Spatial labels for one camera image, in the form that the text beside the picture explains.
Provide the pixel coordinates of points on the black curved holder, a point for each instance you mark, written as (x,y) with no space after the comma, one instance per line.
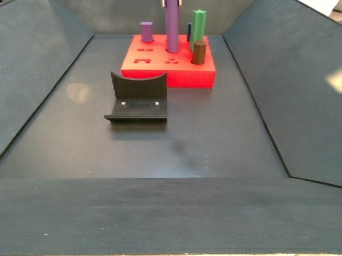
(141,99)

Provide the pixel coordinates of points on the blue block peg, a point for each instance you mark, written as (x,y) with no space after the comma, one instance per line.
(189,31)

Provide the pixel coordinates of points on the purple square peg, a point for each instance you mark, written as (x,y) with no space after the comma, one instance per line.
(148,31)

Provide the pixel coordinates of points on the green star peg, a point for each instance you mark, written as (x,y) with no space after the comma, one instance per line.
(198,29)

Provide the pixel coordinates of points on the tall purple round peg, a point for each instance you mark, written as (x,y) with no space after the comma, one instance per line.
(172,6)

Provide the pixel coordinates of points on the red peg board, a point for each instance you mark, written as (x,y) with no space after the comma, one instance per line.
(149,60)

